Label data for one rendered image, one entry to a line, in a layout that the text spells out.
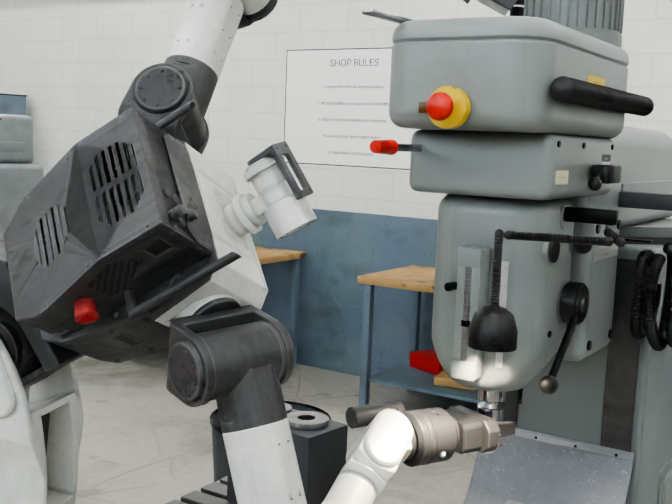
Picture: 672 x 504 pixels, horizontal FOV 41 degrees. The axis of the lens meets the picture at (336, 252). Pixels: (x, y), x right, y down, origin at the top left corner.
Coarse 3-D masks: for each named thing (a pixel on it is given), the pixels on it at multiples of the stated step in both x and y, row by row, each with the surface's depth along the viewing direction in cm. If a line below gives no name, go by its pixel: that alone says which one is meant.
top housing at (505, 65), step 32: (416, 32) 133; (448, 32) 130; (480, 32) 127; (512, 32) 125; (544, 32) 125; (576, 32) 136; (416, 64) 133; (448, 64) 130; (480, 64) 128; (512, 64) 126; (544, 64) 126; (576, 64) 135; (608, 64) 149; (416, 96) 134; (480, 96) 128; (512, 96) 126; (544, 96) 127; (416, 128) 140; (480, 128) 130; (512, 128) 128; (544, 128) 129; (576, 128) 140; (608, 128) 153
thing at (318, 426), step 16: (288, 416) 180; (304, 416) 182; (320, 416) 181; (304, 432) 175; (320, 432) 175; (336, 432) 178; (304, 448) 173; (320, 448) 175; (336, 448) 179; (304, 464) 173; (320, 464) 175; (336, 464) 179; (304, 480) 173; (320, 480) 176; (320, 496) 176
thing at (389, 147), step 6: (372, 144) 133; (378, 144) 133; (384, 144) 133; (390, 144) 135; (396, 144) 136; (402, 144) 139; (408, 144) 141; (414, 144) 143; (420, 144) 144; (372, 150) 133; (378, 150) 133; (384, 150) 134; (390, 150) 135; (396, 150) 136; (402, 150) 139; (408, 150) 141; (414, 150) 143; (420, 150) 144
